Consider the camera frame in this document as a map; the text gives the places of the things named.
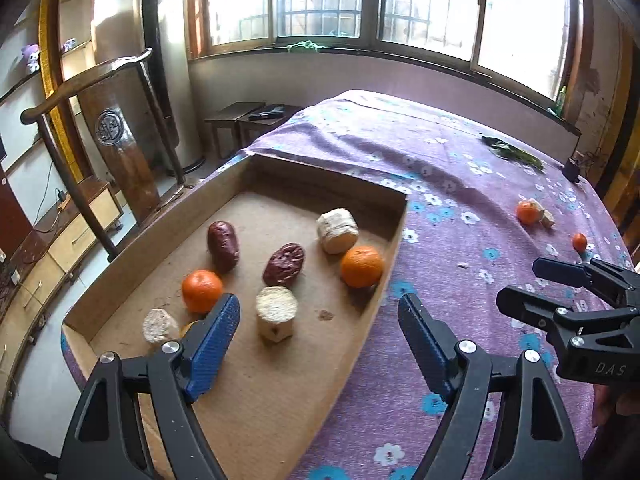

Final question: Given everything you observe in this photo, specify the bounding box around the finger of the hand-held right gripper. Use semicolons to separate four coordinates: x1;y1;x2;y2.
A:
496;285;640;356
533;257;640;306

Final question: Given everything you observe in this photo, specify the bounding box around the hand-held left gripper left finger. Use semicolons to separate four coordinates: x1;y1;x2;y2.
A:
59;292;242;480

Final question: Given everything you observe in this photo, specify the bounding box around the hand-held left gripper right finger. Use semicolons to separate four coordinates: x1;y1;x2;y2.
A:
397;292;585;480

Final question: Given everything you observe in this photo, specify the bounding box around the white corn cob piece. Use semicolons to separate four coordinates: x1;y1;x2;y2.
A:
316;208;360;255
255;286;299;343
142;308;181;346

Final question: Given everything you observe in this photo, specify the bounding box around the shallow cardboard box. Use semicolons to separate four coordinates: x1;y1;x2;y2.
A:
61;152;410;480

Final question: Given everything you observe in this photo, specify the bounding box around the dried red date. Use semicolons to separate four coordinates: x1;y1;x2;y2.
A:
262;242;306;289
207;220;241;275

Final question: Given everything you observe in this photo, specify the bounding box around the person's right hand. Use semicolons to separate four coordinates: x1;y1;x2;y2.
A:
591;384;640;428

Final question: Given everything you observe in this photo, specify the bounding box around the small black jar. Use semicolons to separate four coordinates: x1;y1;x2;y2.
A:
562;152;583;184

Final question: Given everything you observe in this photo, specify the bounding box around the yellow wooden door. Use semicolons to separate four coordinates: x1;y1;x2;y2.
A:
600;35;640;221

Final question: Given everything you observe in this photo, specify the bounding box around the green leafy vegetable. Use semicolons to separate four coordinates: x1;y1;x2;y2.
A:
481;135;547;171

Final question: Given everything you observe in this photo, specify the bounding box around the purple floral tablecloth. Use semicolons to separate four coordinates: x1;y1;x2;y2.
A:
60;89;636;480

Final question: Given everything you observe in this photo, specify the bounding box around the low wooden cabinet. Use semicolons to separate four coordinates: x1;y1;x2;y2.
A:
0;175;125;376

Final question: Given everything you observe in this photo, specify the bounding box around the dark wooden chair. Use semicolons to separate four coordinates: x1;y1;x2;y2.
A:
20;48;187;261

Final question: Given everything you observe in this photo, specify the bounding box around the small dark wooden table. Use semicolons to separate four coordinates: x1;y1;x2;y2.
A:
204;102;266;158
236;105;302;148

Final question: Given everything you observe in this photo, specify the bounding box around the standing air conditioner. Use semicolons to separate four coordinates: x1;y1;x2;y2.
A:
134;0;207;173

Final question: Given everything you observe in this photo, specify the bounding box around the barred window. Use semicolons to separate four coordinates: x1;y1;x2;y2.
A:
187;0;586;103

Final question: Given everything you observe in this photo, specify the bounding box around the purple plush toy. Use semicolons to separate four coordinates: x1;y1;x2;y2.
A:
21;44;42;74

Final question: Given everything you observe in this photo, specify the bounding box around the white wall shelf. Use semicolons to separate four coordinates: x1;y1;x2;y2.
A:
0;0;96;181

